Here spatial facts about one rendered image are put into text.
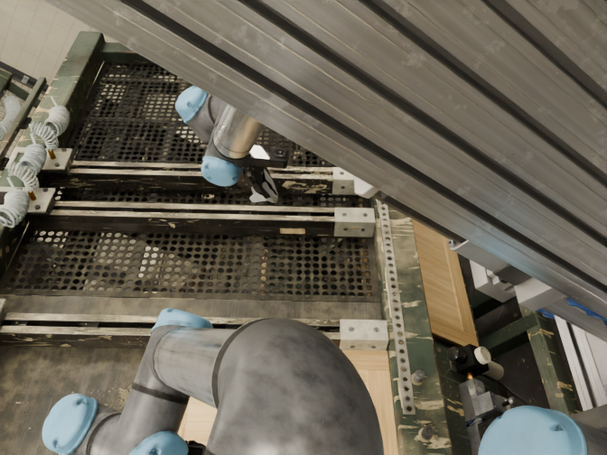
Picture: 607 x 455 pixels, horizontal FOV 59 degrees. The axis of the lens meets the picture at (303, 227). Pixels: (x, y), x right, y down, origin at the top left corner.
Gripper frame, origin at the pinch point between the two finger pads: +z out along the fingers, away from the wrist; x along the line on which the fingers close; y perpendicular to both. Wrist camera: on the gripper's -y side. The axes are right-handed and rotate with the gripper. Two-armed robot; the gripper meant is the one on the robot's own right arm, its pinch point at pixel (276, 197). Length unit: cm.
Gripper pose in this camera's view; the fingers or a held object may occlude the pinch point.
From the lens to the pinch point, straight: 135.8
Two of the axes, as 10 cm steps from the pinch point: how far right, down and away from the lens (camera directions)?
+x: -0.3, 7.7, -6.3
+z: 4.5, 5.8, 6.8
